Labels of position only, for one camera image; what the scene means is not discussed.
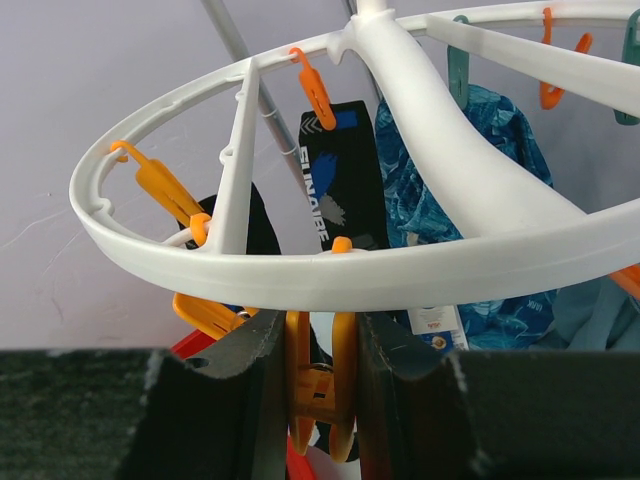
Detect red plastic tray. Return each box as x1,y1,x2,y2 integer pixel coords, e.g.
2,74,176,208
169,332,319,480

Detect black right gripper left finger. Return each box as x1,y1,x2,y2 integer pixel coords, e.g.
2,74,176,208
1,310,286,479

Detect black blue sunrise sock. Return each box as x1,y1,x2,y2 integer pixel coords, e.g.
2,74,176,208
298,100,390,251

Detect orange clothes peg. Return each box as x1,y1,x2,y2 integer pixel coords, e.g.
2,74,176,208
284,237,359,464
289,47,337,131

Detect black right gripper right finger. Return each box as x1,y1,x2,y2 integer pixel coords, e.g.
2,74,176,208
356,312,639,479

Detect white round clip hanger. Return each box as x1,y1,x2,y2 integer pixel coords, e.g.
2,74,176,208
69,1,639,312

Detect white metal clothes rack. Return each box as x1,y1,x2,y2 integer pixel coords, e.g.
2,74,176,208
199,0,381,176

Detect blue shark-print shorts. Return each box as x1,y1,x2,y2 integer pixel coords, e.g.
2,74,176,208
375,85,556,350

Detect yellow-orange clothes peg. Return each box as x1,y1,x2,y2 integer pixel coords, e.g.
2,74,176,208
110,140,204,226

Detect teal t-shirt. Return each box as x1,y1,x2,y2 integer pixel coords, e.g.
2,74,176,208
533,277,639,352

